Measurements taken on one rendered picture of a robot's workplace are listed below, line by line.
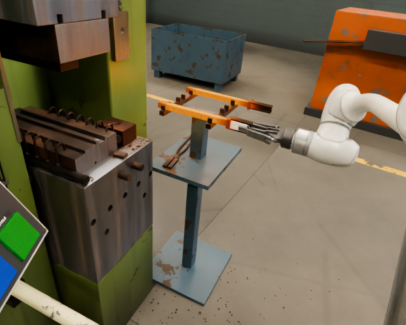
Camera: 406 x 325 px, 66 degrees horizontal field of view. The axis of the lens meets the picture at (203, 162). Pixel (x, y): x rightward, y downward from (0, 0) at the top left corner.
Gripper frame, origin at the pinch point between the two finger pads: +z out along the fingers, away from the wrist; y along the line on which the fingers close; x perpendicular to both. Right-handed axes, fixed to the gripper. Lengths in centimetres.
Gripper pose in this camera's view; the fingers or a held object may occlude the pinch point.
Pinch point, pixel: (240, 125)
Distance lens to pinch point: 120.5
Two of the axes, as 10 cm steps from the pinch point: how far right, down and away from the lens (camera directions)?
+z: -9.0, -2.9, 3.3
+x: 0.8, -8.5, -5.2
